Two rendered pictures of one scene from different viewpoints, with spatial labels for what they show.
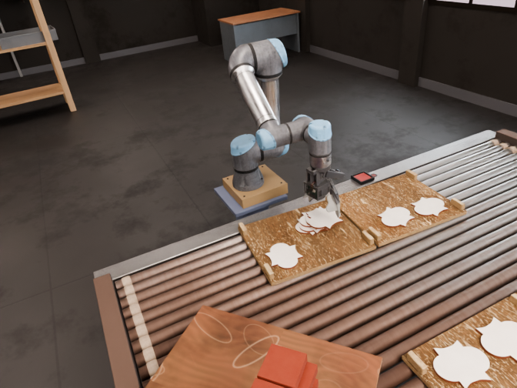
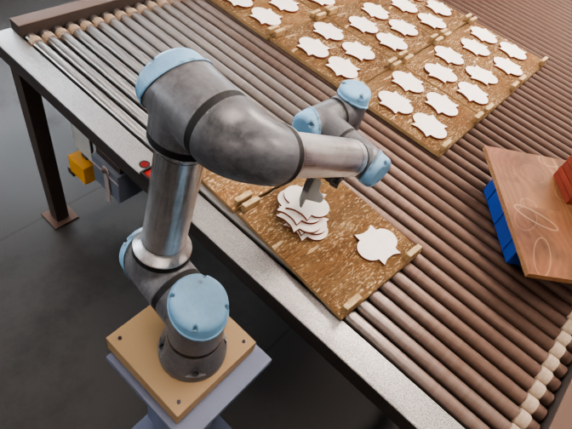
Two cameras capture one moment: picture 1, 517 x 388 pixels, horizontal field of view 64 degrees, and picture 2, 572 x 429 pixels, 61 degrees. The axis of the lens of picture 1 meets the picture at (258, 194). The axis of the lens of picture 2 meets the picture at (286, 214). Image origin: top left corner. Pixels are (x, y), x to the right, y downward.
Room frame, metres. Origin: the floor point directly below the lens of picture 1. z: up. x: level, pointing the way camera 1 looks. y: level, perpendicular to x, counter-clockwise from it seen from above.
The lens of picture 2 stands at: (1.88, 0.46, 1.97)
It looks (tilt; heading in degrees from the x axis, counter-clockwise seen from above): 49 degrees down; 232
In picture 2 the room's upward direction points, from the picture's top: 17 degrees clockwise
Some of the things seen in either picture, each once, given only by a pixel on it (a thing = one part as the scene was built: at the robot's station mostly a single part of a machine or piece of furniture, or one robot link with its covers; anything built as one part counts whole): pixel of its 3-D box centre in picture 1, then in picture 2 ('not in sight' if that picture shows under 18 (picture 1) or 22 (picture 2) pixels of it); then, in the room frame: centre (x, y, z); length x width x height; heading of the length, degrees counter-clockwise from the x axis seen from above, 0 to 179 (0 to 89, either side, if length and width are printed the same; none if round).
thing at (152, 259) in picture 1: (331, 197); (201, 220); (1.54, -0.33, 0.89); 2.08 x 0.08 x 0.06; 113
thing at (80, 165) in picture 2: not in sight; (83, 149); (1.77, -0.83, 0.74); 0.09 x 0.08 x 0.24; 113
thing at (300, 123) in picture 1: (301, 129); (324, 127); (1.34, -0.18, 1.32); 0.11 x 0.11 x 0.08; 17
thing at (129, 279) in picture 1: (341, 202); (220, 204); (1.48, -0.36, 0.90); 1.95 x 0.05 x 0.05; 113
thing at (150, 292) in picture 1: (355, 212); (244, 188); (1.38, -0.39, 0.90); 1.95 x 0.05 x 0.05; 113
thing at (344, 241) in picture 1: (302, 237); (329, 232); (1.23, -0.15, 0.93); 0.41 x 0.35 x 0.02; 108
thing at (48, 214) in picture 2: not in sight; (43, 151); (1.90, -1.18, 0.43); 0.12 x 0.12 x 0.85; 23
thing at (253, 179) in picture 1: (247, 174); (194, 340); (1.69, 0.04, 0.97); 0.15 x 0.15 x 0.10
